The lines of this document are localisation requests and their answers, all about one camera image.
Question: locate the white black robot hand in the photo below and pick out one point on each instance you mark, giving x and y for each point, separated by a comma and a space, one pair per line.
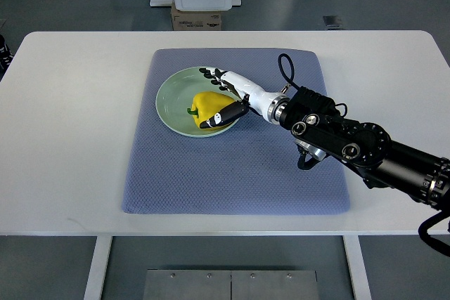
251, 97

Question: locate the yellow bell pepper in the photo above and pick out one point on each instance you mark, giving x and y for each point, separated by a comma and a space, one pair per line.
206, 104

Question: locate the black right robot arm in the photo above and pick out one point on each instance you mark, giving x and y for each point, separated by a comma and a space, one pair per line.
322, 131

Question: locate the light green plate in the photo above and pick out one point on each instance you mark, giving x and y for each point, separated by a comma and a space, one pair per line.
175, 96

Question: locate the blue-grey quilted mat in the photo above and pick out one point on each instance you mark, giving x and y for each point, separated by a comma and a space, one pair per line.
250, 168

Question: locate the cardboard box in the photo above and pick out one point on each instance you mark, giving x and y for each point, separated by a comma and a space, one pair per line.
195, 20

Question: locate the right white table leg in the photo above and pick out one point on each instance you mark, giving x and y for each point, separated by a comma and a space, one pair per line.
357, 269

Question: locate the white table leg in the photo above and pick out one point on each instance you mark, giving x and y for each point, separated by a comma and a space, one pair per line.
99, 265
357, 269

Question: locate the left white table leg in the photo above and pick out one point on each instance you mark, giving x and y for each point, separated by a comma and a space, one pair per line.
99, 265

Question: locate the black white sneaker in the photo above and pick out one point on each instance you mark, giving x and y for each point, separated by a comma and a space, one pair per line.
6, 56

